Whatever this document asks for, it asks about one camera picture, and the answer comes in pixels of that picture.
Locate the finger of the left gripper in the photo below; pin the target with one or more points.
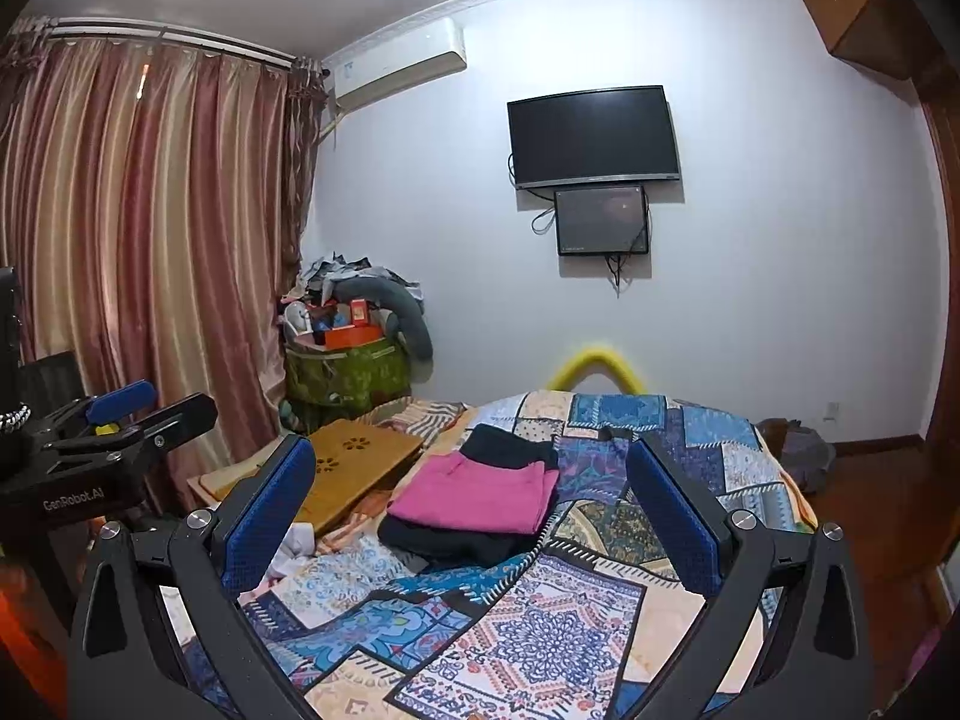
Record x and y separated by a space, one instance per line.
120 404
165 429

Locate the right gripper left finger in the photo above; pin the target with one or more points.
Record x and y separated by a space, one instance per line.
253 520

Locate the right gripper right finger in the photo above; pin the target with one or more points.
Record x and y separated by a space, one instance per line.
688 520

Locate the pink pants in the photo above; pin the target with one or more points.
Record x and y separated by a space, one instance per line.
452 492

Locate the blue patchwork bedspread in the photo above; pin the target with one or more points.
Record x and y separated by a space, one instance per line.
574 620

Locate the wooden lap desk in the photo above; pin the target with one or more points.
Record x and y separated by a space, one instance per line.
350 459

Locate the green storage bin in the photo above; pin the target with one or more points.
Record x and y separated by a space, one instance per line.
323 386

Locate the dark navy folded garment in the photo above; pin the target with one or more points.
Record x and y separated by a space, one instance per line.
492 446

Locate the yellow foam tube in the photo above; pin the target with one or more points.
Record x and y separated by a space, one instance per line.
597 359

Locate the striped pink curtain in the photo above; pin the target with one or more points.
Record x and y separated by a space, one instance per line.
153 200

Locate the orange box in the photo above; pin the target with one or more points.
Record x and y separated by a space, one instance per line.
352 325

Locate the wooden door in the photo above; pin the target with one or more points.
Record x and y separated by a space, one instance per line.
941 109

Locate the grey stuffed pillow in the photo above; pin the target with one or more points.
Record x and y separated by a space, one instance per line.
389 295

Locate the white air conditioner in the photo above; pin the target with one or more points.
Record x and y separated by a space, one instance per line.
418 56

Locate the white wall socket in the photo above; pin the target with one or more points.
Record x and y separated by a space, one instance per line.
830 410

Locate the small black wall monitor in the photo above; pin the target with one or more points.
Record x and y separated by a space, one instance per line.
602 221

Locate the large black wall television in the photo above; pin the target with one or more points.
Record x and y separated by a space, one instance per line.
598 136

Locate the wooden wall cabinet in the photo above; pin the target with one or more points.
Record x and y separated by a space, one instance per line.
886 36

